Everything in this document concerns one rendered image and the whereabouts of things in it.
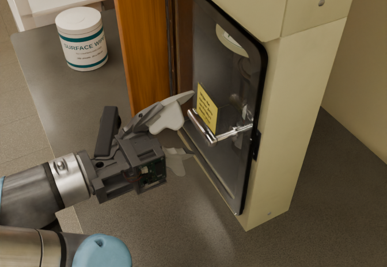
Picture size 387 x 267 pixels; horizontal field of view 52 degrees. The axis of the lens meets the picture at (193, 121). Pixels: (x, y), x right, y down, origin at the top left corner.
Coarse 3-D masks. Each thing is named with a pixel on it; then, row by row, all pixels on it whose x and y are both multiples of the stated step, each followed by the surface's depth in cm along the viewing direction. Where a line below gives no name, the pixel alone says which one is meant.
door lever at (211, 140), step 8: (192, 112) 69; (192, 120) 69; (200, 120) 68; (200, 128) 67; (208, 128) 67; (232, 128) 66; (208, 136) 65; (216, 136) 66; (224, 136) 66; (232, 136) 66; (208, 144) 65; (216, 144) 65
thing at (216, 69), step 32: (192, 0) 65; (192, 32) 69; (224, 32) 58; (192, 64) 74; (224, 64) 62; (256, 64) 53; (224, 96) 66; (256, 96) 56; (192, 128) 86; (224, 128) 70; (224, 160) 75; (224, 192) 81
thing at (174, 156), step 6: (168, 150) 70; (174, 150) 71; (180, 150) 72; (186, 150) 73; (168, 156) 70; (174, 156) 71; (180, 156) 72; (186, 156) 72; (192, 156) 73; (168, 162) 69; (174, 162) 70; (180, 162) 71; (174, 168) 68; (180, 168) 69; (180, 174) 68
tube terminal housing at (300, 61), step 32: (288, 0) 46; (320, 0) 48; (288, 32) 49; (320, 32) 52; (288, 64) 53; (320, 64) 57; (288, 96) 58; (320, 96) 63; (288, 128) 64; (288, 160) 71; (256, 192) 73; (288, 192) 80; (256, 224) 83
